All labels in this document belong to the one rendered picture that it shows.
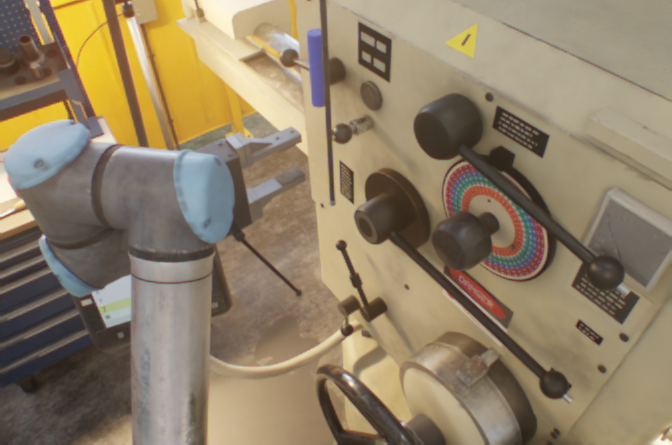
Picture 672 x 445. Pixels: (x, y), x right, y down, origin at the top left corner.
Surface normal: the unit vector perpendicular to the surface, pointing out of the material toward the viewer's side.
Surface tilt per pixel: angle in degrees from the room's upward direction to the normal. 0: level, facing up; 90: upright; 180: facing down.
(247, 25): 90
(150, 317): 55
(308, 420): 0
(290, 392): 0
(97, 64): 90
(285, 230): 0
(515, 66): 45
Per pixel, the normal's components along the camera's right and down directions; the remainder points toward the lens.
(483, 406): 0.22, -0.42
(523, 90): -0.59, -0.21
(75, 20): 0.59, 0.55
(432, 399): -0.79, -0.04
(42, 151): -0.11, -0.73
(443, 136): -0.63, 0.42
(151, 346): -0.18, 0.15
